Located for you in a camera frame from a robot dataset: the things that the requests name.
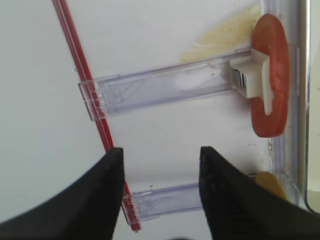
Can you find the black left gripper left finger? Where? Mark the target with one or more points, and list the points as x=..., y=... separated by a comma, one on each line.
x=86, y=210

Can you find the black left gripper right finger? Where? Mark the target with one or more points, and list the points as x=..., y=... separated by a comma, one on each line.
x=236, y=208

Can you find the remaining tomato slice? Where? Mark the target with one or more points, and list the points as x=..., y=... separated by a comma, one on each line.
x=269, y=38

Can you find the bun half on left rack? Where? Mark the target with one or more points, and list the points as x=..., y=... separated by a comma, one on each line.
x=270, y=182

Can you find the left red strip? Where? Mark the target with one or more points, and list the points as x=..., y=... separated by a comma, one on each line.
x=86, y=86

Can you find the clear rack bar lower left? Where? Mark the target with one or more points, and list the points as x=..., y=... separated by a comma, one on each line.
x=157, y=202

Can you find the clear rack bar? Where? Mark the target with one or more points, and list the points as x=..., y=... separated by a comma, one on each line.
x=126, y=92
x=157, y=202

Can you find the clear rack bar upper left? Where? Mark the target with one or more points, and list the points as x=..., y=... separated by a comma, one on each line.
x=126, y=92

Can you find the white pusher block upper left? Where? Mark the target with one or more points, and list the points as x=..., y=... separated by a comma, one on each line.
x=250, y=75

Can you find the metal tray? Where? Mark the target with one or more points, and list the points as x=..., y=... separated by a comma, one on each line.
x=312, y=159

